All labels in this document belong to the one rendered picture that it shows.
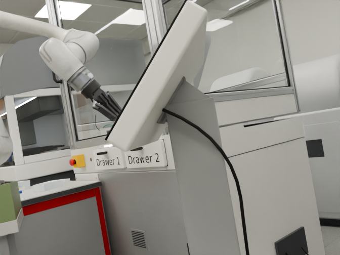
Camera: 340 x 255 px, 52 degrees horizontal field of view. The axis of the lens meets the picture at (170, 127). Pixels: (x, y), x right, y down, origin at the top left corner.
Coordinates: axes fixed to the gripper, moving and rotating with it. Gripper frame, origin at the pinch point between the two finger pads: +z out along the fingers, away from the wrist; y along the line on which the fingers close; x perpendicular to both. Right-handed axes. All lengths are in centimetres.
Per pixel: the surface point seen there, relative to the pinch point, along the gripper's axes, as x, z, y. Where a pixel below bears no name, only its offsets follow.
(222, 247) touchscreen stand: -30, 30, -53
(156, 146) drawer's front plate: 1.7, 17.1, 6.1
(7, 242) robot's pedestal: 35, -2, -45
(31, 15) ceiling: 197, -146, 317
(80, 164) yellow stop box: 66, 7, 36
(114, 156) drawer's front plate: 33.3, 12.4, 21.4
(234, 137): -18, 41, 27
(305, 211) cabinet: -13, 107, 43
